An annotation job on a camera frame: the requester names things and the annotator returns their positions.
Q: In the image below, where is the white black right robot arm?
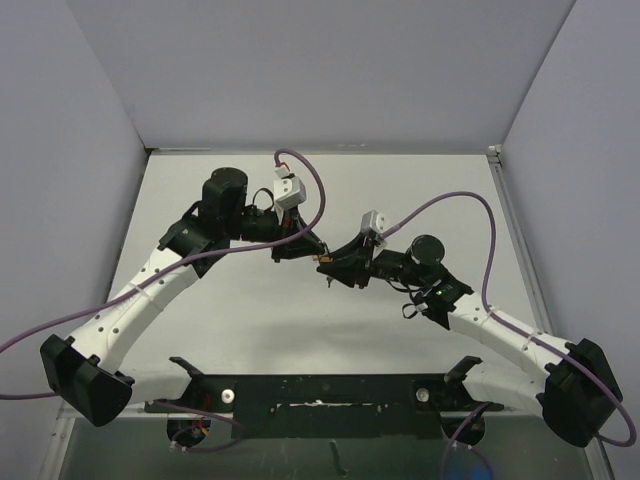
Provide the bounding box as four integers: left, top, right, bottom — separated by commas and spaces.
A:
317, 234, 622, 447

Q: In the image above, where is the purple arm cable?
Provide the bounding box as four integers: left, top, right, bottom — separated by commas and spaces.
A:
0, 148, 329, 401
382, 192, 632, 446

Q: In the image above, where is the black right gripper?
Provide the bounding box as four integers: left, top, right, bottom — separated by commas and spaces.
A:
318, 231, 427, 289

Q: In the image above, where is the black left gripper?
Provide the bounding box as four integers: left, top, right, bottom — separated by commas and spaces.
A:
225, 204, 325, 263

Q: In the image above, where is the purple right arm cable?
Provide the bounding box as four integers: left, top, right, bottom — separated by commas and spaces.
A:
382, 192, 632, 446

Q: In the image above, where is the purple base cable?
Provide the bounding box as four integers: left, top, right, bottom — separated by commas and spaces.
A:
442, 402, 496, 480
149, 399, 247, 454

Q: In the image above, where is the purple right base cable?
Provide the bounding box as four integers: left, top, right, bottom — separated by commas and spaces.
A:
442, 402, 496, 480

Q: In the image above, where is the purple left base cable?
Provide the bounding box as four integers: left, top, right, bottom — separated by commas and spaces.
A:
149, 399, 247, 454

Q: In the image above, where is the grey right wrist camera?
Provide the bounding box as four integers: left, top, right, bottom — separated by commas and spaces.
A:
360, 210, 389, 248

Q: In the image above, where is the aluminium table edge rail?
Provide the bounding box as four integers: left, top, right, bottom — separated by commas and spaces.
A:
486, 144, 614, 480

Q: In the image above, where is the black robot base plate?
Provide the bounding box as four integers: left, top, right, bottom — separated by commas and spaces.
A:
144, 356, 482, 447

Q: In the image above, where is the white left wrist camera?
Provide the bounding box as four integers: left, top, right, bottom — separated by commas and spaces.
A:
273, 165, 307, 211

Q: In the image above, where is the brass long-shackle padlock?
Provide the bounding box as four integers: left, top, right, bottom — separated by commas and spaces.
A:
312, 243, 333, 265

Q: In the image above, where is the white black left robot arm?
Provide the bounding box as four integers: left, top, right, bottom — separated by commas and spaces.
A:
40, 164, 325, 427

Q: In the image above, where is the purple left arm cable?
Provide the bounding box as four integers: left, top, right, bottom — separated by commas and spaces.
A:
0, 148, 329, 401

